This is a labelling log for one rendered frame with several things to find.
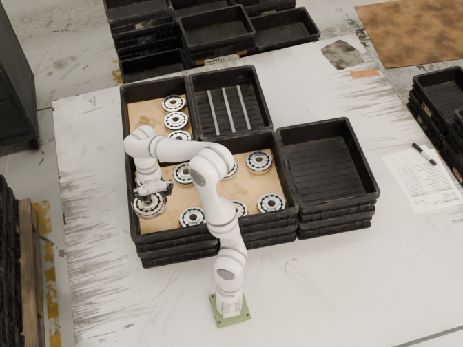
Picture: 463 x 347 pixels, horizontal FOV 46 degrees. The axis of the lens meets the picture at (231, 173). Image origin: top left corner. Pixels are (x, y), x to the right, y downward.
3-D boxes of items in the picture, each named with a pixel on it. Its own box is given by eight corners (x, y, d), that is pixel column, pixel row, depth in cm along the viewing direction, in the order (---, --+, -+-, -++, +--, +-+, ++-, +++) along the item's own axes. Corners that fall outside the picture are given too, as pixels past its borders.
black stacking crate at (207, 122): (273, 147, 225) (273, 129, 216) (203, 160, 223) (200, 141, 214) (254, 84, 249) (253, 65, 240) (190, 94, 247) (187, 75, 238)
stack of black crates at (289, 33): (301, 49, 366) (304, 5, 339) (317, 77, 347) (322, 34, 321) (244, 61, 361) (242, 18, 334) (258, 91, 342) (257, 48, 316)
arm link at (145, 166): (151, 150, 176) (131, 167, 172) (142, 117, 164) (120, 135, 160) (166, 160, 173) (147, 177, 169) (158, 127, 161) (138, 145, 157)
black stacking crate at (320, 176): (376, 213, 202) (381, 195, 193) (299, 227, 200) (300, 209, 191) (344, 135, 227) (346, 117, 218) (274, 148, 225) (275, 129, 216)
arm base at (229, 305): (244, 314, 190) (246, 290, 177) (219, 319, 189) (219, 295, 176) (238, 290, 196) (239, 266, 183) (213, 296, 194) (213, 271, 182)
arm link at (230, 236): (240, 204, 157) (230, 229, 151) (251, 257, 176) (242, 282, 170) (211, 199, 160) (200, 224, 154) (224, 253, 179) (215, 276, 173)
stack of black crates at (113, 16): (173, 38, 380) (163, -19, 345) (182, 65, 362) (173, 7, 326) (116, 50, 375) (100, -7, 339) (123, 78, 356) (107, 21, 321)
